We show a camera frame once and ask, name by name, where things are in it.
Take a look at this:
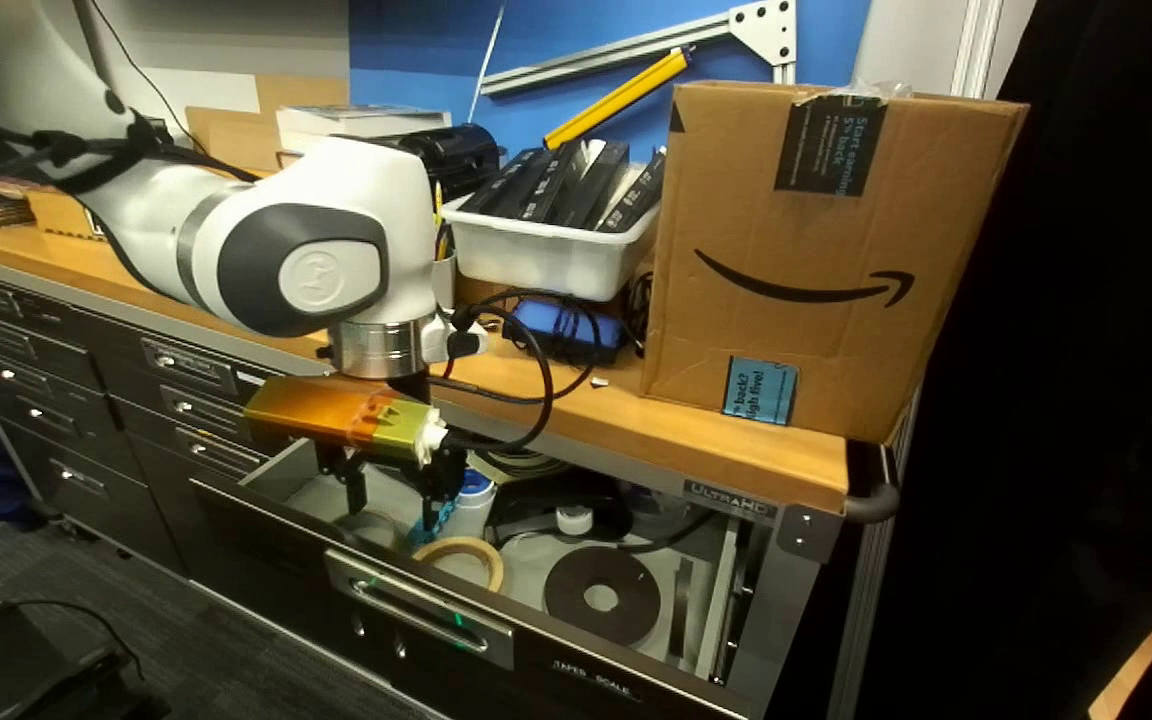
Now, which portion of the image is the orange robot gripper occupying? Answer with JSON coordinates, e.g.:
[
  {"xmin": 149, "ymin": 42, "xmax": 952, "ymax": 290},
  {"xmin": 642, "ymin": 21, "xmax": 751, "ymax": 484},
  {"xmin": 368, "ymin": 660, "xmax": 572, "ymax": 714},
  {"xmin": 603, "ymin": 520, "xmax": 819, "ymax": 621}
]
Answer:
[{"xmin": 243, "ymin": 375, "xmax": 471, "ymax": 520}]

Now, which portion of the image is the open black metal drawer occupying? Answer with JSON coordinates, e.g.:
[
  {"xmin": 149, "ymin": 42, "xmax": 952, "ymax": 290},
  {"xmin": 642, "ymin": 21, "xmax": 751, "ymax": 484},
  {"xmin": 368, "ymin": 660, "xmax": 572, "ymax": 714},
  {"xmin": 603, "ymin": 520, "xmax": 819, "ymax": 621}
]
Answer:
[{"xmin": 193, "ymin": 433, "xmax": 854, "ymax": 720}]

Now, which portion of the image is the dark grey drawer cabinet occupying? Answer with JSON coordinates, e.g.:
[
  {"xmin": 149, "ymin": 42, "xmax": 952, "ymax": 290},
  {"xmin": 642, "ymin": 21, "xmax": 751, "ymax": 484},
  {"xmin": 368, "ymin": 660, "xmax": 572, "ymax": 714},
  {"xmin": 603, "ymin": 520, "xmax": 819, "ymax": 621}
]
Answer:
[{"xmin": 0, "ymin": 260, "xmax": 279, "ymax": 573}]

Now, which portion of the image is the beige masking tape roll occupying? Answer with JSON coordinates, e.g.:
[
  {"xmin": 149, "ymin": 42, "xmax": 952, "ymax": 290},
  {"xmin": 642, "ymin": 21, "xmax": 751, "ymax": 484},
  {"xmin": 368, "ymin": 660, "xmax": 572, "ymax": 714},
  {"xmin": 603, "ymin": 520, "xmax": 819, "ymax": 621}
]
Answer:
[{"xmin": 407, "ymin": 534, "xmax": 508, "ymax": 595}]

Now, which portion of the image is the white plastic bottle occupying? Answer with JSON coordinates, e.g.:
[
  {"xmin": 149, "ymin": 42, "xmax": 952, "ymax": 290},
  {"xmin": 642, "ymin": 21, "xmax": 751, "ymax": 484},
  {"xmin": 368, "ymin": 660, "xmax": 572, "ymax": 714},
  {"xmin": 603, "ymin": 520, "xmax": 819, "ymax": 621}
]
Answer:
[{"xmin": 448, "ymin": 463, "xmax": 505, "ymax": 541}]

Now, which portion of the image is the small white cap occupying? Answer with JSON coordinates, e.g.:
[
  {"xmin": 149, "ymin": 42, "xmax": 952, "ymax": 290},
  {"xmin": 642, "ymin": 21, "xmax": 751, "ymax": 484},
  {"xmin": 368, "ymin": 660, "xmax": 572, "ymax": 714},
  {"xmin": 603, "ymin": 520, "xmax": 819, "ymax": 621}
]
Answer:
[{"xmin": 552, "ymin": 500, "xmax": 597, "ymax": 541}]

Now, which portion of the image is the blue flat device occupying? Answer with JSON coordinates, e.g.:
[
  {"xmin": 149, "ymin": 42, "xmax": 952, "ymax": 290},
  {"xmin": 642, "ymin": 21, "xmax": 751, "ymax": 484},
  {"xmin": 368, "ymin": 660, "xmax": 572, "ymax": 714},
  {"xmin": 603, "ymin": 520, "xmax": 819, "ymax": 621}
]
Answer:
[{"xmin": 508, "ymin": 297, "xmax": 633, "ymax": 363}]

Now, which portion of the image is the dark grey tape disc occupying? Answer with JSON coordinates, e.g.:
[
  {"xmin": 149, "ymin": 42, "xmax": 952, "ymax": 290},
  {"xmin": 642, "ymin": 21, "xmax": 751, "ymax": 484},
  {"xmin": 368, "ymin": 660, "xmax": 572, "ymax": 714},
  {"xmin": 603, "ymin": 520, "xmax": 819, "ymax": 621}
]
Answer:
[{"xmin": 539, "ymin": 548, "xmax": 669, "ymax": 652}]

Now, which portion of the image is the white plastic bin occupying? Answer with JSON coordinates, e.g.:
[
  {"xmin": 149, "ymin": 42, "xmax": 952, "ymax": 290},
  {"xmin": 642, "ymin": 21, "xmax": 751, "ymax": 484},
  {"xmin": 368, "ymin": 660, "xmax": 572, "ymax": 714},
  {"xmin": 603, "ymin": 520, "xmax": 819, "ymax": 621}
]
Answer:
[{"xmin": 441, "ymin": 185, "xmax": 669, "ymax": 310}]

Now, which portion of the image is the black round device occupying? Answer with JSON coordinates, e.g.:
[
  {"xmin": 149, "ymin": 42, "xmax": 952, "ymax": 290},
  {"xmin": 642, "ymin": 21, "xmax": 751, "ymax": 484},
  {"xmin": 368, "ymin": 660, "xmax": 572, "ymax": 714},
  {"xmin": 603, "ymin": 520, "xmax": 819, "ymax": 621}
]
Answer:
[{"xmin": 401, "ymin": 126, "xmax": 508, "ymax": 207}]

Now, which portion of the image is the white flat box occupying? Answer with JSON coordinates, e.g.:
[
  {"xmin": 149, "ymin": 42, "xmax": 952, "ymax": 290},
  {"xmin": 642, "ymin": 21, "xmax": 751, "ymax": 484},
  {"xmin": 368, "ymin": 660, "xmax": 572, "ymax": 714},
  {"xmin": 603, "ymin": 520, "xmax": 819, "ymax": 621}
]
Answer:
[{"xmin": 272, "ymin": 103, "xmax": 455, "ymax": 160}]

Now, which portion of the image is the flat brown cardboard sheet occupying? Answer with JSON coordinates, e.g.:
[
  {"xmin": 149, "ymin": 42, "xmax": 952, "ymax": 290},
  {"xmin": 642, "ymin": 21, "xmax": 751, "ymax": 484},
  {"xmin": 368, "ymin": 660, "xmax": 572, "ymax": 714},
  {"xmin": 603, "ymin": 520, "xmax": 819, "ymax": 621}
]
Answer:
[{"xmin": 183, "ymin": 71, "xmax": 354, "ymax": 181}]

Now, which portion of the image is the black floor device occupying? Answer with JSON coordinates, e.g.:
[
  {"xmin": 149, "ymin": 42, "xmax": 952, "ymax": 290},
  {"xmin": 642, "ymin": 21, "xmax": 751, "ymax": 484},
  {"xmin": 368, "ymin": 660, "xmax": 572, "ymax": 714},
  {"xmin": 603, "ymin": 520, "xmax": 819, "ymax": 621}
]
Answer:
[{"xmin": 0, "ymin": 595, "xmax": 167, "ymax": 720}]

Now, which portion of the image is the yellow metal bar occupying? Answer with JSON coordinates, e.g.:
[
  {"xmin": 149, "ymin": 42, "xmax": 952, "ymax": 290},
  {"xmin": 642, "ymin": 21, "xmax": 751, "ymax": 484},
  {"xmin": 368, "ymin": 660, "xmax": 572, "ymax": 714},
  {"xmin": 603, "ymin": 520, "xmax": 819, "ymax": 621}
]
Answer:
[{"xmin": 539, "ymin": 50, "xmax": 693, "ymax": 151}]

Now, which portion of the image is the brown Amazon cardboard box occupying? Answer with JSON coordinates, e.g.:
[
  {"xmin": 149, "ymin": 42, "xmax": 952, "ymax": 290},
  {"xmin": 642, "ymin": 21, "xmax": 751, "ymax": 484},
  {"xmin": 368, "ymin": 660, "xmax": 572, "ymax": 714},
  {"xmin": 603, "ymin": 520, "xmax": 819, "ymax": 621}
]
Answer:
[{"xmin": 636, "ymin": 76, "xmax": 1033, "ymax": 444}]

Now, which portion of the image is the black cloth curtain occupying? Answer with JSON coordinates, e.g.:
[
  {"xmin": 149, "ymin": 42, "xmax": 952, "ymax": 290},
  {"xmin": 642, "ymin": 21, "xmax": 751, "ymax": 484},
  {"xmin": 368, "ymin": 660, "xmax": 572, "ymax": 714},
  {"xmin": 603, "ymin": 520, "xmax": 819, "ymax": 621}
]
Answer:
[{"xmin": 854, "ymin": 0, "xmax": 1152, "ymax": 720}]

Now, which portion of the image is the black looped cable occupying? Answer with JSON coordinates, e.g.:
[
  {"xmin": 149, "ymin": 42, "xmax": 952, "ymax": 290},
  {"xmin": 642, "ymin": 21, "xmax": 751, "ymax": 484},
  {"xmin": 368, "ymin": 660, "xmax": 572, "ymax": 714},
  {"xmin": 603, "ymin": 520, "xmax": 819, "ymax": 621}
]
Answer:
[{"xmin": 448, "ymin": 290, "xmax": 612, "ymax": 457}]

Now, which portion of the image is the grey metal corner bracket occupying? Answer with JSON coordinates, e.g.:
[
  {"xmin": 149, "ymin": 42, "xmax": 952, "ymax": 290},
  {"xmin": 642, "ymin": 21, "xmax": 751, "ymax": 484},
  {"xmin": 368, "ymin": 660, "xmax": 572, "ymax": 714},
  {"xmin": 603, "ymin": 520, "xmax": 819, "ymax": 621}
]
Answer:
[{"xmin": 772, "ymin": 477, "xmax": 906, "ymax": 565}]

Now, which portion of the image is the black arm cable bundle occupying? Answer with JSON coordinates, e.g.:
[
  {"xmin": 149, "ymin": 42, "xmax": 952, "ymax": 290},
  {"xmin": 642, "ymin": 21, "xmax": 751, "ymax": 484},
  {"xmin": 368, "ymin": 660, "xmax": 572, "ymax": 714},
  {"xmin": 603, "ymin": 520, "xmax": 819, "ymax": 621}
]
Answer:
[{"xmin": 0, "ymin": 91, "xmax": 229, "ymax": 204}]

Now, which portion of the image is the perforated aluminium rail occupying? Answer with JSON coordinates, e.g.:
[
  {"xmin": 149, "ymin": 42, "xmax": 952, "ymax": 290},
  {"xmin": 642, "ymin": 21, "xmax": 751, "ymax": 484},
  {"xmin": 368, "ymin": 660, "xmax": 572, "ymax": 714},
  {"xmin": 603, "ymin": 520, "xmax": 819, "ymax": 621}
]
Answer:
[{"xmin": 471, "ymin": 0, "xmax": 800, "ymax": 100}]

